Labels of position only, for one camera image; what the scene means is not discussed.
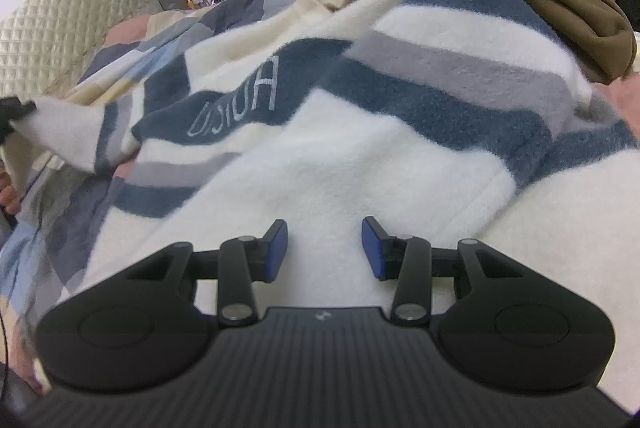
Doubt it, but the white blue striped fleece sweater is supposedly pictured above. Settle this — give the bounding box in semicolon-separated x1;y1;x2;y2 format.
14;0;639;408

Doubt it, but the person's left hand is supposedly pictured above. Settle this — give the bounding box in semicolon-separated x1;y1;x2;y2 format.
0;165;21;216

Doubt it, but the beige quilted headboard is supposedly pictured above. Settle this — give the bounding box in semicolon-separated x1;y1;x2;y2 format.
0;0;162;100

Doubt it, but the colourful patchwork quilt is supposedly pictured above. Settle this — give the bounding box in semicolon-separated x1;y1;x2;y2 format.
0;0;381;389

